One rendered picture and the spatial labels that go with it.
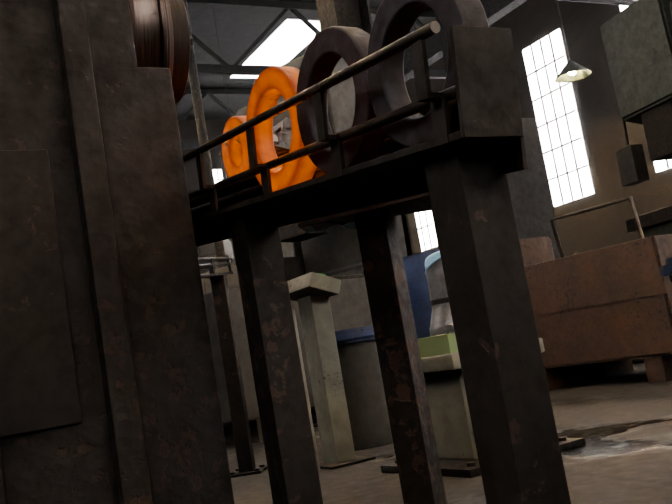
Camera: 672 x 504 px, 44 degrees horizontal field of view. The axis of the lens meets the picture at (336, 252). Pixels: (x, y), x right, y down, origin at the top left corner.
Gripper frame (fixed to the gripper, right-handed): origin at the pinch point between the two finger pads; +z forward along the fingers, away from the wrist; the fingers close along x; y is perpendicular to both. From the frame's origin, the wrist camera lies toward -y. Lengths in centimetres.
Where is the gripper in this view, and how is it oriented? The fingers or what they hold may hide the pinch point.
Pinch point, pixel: (241, 142)
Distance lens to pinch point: 188.5
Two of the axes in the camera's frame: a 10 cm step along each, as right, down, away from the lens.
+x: 4.7, -1.8, -8.6
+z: -8.8, -1.7, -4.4
